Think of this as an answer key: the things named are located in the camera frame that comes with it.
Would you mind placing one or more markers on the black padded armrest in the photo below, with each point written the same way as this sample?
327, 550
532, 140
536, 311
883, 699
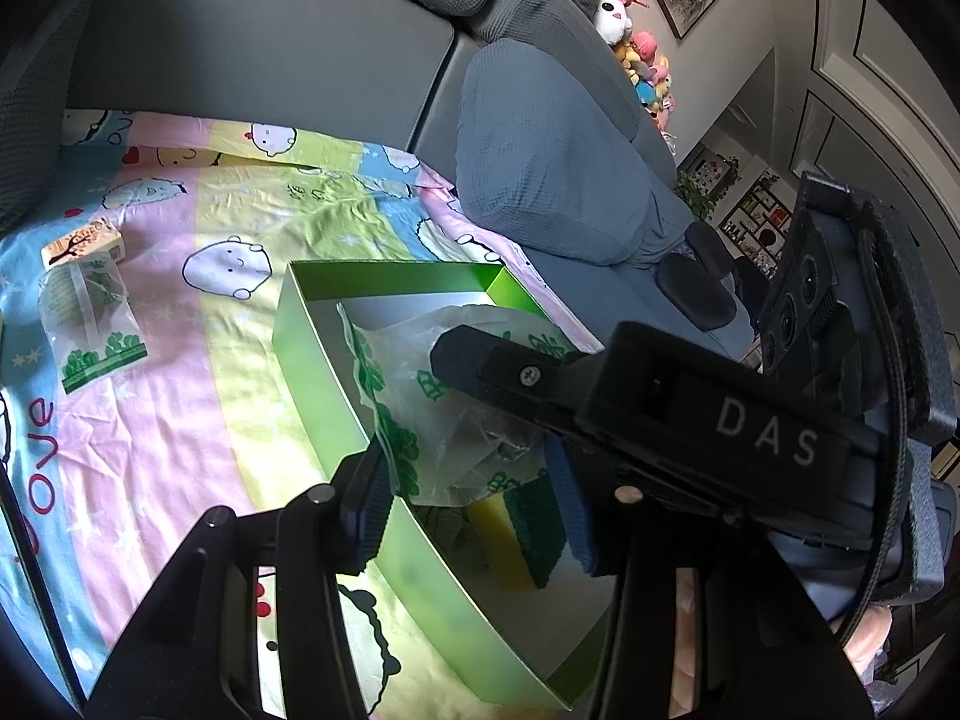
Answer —
694, 292
712, 244

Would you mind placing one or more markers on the cartoon printed blanket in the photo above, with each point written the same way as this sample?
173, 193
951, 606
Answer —
187, 390

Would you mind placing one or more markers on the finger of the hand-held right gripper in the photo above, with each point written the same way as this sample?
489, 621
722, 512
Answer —
502, 375

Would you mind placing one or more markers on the blue-grey textured cushion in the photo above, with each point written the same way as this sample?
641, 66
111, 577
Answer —
555, 157

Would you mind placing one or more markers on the yellow sponge green scouring pad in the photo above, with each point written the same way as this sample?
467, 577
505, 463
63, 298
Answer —
517, 525

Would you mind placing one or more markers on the small white printed box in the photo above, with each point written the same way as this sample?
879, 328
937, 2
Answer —
82, 241

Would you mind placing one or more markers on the grey sofa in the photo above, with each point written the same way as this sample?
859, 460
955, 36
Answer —
262, 52

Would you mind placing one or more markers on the large grey textured cushion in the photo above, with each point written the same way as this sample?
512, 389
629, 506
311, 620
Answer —
30, 135

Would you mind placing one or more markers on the green cardboard box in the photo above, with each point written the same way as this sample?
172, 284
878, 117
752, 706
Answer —
420, 281

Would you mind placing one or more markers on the green potted plant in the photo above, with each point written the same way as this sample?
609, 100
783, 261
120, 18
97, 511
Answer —
696, 195

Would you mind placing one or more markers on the dark display shelf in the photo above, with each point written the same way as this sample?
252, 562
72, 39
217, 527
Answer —
754, 214

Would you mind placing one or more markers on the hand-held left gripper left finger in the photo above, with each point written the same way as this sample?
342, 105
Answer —
371, 517

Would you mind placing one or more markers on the clear plastic bag green print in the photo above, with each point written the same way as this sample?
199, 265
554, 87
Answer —
420, 420
90, 315

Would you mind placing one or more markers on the person's right forearm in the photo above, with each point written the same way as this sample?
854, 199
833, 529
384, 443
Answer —
866, 641

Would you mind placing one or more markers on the pile of colourful plush toys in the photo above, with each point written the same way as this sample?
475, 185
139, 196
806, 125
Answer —
649, 82

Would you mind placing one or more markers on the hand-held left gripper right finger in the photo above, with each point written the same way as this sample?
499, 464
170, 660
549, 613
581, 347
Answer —
574, 510

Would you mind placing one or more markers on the white plush toy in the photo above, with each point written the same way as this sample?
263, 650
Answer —
615, 15

